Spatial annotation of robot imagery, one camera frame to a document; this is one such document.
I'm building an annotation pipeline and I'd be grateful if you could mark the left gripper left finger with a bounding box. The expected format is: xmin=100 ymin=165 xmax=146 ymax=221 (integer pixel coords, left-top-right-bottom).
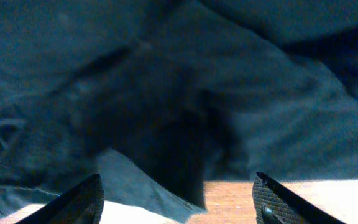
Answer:
xmin=16 ymin=174 xmax=104 ymax=224

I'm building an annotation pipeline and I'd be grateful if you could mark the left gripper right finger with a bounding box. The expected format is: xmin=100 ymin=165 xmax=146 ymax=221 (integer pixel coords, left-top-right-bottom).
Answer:
xmin=252 ymin=172 xmax=344 ymax=224

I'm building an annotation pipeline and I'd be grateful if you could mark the black t-shirt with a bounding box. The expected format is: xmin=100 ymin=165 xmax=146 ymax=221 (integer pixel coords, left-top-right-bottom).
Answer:
xmin=0 ymin=0 xmax=358 ymax=222

